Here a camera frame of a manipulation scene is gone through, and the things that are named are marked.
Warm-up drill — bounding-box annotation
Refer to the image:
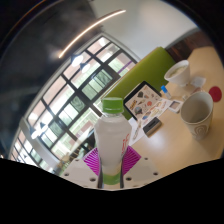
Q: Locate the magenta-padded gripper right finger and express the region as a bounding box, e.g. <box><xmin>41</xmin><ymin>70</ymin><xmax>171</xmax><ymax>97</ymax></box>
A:
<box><xmin>120</xmin><ymin>146</ymin><xmax>161</xmax><ymax>190</ymax></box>

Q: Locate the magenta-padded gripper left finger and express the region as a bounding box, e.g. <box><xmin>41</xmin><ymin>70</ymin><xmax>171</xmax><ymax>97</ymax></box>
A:
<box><xmin>61</xmin><ymin>147</ymin><xmax>103</xmax><ymax>190</ymax></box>

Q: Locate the clear green-capped drink bottle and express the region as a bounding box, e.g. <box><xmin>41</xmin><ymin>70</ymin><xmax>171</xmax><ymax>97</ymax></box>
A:
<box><xmin>93</xmin><ymin>97</ymin><xmax>133</xmax><ymax>186</ymax></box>

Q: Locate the white paper sheet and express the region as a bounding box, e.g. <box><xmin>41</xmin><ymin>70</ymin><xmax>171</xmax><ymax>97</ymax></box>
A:
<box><xmin>128</xmin><ymin>116</ymin><xmax>146</xmax><ymax>147</ymax></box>

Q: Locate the small dark box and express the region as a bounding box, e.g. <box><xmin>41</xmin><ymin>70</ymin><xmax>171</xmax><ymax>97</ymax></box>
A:
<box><xmin>143</xmin><ymin>117</ymin><xmax>164</xmax><ymax>138</ymax></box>

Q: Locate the colourful sticker sheet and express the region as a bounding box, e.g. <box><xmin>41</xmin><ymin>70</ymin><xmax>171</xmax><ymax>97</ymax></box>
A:
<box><xmin>134</xmin><ymin>98</ymin><xmax>175</xmax><ymax>130</ymax></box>

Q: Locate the black tablet with colourful screen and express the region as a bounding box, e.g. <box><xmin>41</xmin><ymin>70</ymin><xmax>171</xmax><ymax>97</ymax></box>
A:
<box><xmin>123</xmin><ymin>80</ymin><xmax>164</xmax><ymax>121</ymax></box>

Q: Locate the white patterned mug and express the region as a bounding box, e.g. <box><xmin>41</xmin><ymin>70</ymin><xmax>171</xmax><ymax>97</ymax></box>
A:
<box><xmin>180</xmin><ymin>91</ymin><xmax>215</xmax><ymax>141</ymax></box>

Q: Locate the small blue-capped white bottle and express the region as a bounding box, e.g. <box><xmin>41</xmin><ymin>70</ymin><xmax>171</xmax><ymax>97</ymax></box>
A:
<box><xmin>160</xmin><ymin>85</ymin><xmax>173</xmax><ymax>101</ymax></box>

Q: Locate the green upholstered booth backrest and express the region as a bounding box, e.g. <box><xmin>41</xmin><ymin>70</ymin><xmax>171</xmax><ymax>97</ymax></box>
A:
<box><xmin>94</xmin><ymin>46</ymin><xmax>176</xmax><ymax>121</ymax></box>

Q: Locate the flat round red coaster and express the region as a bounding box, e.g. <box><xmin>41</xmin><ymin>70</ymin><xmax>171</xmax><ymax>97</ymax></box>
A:
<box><xmin>208</xmin><ymin>85</ymin><xmax>223</xmax><ymax>103</ymax></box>

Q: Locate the long linear ceiling light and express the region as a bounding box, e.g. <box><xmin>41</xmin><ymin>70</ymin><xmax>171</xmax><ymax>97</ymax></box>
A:
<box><xmin>58</xmin><ymin>8</ymin><xmax>128</xmax><ymax>60</ymax></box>

